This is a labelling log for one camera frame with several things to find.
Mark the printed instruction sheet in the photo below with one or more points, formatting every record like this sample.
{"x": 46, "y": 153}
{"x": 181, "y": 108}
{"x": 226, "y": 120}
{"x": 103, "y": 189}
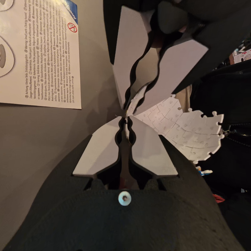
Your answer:
{"x": 49, "y": 58}

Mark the white cardboard box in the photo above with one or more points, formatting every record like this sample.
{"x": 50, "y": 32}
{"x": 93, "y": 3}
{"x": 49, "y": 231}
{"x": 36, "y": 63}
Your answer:
{"x": 242, "y": 55}

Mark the black bag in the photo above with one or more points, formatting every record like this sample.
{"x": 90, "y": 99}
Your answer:
{"x": 235, "y": 141}

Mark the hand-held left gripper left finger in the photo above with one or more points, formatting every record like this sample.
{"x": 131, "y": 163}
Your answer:
{"x": 100, "y": 151}

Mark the white puzzle ball shell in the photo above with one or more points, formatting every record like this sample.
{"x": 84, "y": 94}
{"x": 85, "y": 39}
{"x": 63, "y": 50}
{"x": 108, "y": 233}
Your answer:
{"x": 186, "y": 133}

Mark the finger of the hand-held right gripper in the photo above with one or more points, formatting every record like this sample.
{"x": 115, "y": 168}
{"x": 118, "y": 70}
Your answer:
{"x": 176, "y": 68}
{"x": 129, "y": 49}

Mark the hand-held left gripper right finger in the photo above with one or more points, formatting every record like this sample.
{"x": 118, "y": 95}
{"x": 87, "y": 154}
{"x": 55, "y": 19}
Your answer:
{"x": 151, "y": 153}

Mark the beige cloth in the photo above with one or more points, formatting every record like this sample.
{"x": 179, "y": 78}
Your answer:
{"x": 187, "y": 98}

